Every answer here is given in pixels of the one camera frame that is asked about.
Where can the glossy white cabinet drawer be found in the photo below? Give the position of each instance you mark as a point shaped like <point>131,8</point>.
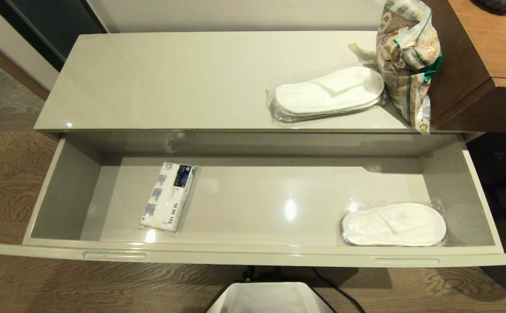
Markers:
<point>235,208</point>

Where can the white slippers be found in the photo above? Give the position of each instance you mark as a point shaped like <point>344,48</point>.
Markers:
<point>329,93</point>
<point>400,226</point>

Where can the green brown snack bag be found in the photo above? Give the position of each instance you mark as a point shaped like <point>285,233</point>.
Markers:
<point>407,65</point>

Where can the silver and black robot base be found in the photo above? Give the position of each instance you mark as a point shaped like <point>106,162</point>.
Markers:
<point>270,300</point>

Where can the white blue tissue pack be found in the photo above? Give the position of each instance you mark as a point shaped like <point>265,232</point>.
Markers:
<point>168,200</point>

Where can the glossy white low cabinet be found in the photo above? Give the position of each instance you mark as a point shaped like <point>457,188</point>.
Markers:
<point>192,78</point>

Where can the brown wooden side cabinet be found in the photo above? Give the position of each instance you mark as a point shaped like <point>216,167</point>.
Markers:
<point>465,65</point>

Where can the dark glass door panel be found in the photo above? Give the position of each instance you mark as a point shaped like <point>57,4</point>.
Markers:
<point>48,26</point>

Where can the dark round vase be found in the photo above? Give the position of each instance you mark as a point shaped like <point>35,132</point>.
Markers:
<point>500,3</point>

